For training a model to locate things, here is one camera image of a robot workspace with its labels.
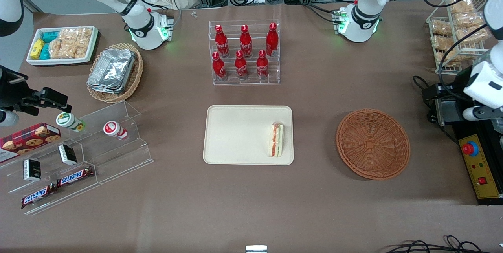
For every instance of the bagged fried cracker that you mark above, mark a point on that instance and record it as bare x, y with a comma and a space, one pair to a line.
467, 19
441, 28
461, 6
442, 42
471, 35
446, 57

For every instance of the brown round wicker basket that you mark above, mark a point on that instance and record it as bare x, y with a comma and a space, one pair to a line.
373, 147

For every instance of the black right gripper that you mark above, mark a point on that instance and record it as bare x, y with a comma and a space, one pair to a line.
8, 89

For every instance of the yellow control panel red button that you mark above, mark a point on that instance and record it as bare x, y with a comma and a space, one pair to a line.
481, 170

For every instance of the clear acrylic bottle rack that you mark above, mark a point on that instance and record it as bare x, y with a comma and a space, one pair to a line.
245, 82

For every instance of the stacked aluminium foil containers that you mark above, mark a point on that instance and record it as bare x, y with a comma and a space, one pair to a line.
112, 70

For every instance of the black countertop appliance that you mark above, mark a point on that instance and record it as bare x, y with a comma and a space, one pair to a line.
458, 129

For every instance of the white rectangular snack tray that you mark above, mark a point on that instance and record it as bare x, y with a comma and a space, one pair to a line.
63, 61

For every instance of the light oval wicker basket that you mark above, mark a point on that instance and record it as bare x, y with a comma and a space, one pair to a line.
135, 78

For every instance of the beige plastic tray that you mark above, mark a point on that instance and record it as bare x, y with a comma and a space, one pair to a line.
235, 135

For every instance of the clear bag rice crackers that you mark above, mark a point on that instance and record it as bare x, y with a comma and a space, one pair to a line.
67, 50
76, 35

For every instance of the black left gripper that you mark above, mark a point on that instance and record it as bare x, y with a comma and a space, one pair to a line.
457, 84

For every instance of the red lid yogurt cup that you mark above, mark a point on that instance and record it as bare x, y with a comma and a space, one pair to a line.
113, 129

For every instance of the red cookie box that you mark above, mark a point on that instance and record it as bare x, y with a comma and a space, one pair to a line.
27, 139

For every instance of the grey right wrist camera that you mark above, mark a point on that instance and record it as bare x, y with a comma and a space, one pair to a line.
8, 118

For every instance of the clear acrylic stepped display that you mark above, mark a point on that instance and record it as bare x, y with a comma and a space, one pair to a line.
118, 158

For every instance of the red cola bottle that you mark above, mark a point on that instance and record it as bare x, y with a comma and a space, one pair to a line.
241, 67
219, 68
221, 43
262, 67
272, 41
246, 43

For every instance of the snickers chocolate bar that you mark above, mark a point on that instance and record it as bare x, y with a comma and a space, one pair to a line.
37, 197
74, 176

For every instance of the teal snack pack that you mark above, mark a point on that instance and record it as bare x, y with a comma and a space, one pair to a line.
45, 52
50, 36

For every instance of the small black white box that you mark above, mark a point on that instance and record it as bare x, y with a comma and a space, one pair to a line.
67, 154
32, 170

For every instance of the green lid yogurt cup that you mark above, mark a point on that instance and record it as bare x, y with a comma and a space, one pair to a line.
67, 120

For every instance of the triangular sandwich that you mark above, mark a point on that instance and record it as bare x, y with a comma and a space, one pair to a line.
276, 141

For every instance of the yellow snack pack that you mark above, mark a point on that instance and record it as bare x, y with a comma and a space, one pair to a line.
37, 48

